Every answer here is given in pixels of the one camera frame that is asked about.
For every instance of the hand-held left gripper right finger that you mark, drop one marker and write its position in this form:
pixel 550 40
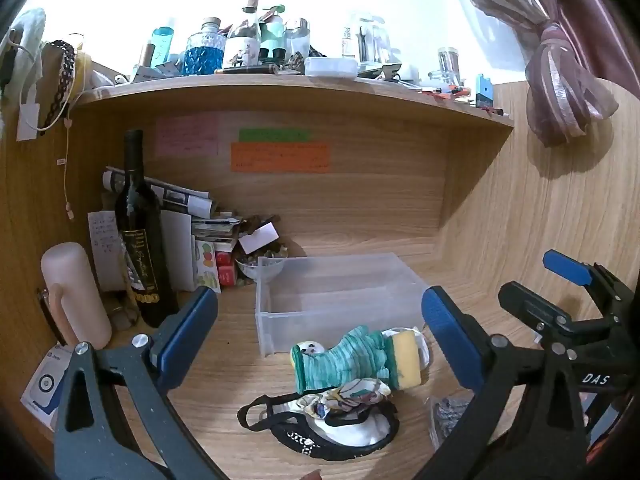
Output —
pixel 445 332

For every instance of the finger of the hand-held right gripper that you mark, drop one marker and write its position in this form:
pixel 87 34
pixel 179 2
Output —
pixel 530 305
pixel 567 266

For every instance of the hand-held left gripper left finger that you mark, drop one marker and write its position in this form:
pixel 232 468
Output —
pixel 187 330

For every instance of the yellow sponge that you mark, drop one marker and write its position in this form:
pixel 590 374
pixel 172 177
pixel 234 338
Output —
pixel 406 362

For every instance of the green striped sock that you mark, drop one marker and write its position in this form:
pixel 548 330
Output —
pixel 350 360

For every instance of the clear plastic storage box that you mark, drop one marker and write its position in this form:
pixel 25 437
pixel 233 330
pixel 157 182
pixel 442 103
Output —
pixel 340 300

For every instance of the patterned fabric scrunchie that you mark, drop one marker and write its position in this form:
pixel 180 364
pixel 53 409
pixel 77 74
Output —
pixel 350 396

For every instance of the black and white face mask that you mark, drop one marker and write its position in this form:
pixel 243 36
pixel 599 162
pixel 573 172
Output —
pixel 345 432

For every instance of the fruit printed card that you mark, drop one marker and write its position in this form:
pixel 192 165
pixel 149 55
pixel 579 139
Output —
pixel 206 267

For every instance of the red small box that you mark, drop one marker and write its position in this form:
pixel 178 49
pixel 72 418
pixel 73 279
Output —
pixel 226 272

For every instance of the white board sheet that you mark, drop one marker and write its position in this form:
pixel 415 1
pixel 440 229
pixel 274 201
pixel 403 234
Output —
pixel 176 250

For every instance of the clear plastic bag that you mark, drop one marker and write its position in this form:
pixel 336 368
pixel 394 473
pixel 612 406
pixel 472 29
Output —
pixel 450 417

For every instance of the small glass bowl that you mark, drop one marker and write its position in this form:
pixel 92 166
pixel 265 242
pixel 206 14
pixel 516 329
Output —
pixel 262 267

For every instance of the dark wine bottle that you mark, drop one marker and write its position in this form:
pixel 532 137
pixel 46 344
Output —
pixel 142 240

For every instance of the stack of papers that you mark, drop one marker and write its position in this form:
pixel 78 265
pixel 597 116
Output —
pixel 217 230

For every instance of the white handwritten note sheet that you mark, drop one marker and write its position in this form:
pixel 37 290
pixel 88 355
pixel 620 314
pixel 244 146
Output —
pixel 104 250

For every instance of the white card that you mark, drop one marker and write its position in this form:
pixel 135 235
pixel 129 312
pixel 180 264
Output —
pixel 258 237

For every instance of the rolled newspaper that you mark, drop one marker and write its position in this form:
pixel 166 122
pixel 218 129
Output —
pixel 175 195

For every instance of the white and blue box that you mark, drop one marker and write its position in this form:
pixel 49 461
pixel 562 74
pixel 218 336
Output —
pixel 42 390

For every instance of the blue plastic gadget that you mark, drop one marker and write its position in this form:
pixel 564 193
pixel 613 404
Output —
pixel 483 91

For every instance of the pink sticky note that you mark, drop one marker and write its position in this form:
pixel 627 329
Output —
pixel 186 135

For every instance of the orange sticky note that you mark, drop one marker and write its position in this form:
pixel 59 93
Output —
pixel 280 157

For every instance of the red pens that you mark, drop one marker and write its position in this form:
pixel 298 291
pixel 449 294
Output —
pixel 447 91

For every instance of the green sticky note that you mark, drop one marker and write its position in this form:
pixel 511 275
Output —
pixel 274 135

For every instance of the pink striped curtain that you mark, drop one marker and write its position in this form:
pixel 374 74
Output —
pixel 565 45

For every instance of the glass jar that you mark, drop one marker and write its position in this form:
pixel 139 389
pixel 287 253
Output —
pixel 449 65

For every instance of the white paper tag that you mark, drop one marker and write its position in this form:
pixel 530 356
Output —
pixel 27 122

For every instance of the wooden shelf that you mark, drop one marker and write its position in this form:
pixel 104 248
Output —
pixel 300 91

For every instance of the black tube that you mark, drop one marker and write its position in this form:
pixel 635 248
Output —
pixel 250 69

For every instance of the cut glass blue bottle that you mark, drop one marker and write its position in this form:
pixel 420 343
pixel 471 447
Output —
pixel 202 55

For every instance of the black lace headband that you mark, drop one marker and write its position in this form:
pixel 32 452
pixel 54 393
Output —
pixel 59 85

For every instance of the white plastic case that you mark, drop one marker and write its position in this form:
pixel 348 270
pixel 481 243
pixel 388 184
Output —
pixel 330 66

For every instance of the white label corked bottle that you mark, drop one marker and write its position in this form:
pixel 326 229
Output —
pixel 242 45

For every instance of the blue liquid bottle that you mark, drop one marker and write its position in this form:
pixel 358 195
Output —
pixel 164 40

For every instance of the clear glass container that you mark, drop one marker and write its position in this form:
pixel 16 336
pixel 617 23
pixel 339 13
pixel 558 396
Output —
pixel 367 37

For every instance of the green cap spray bottle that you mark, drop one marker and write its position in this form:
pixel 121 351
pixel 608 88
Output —
pixel 272 35

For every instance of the clear small bottle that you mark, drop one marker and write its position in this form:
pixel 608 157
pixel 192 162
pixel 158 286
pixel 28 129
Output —
pixel 297 37

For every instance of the white plastic bag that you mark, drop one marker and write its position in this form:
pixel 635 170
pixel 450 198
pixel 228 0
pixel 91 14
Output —
pixel 27 45

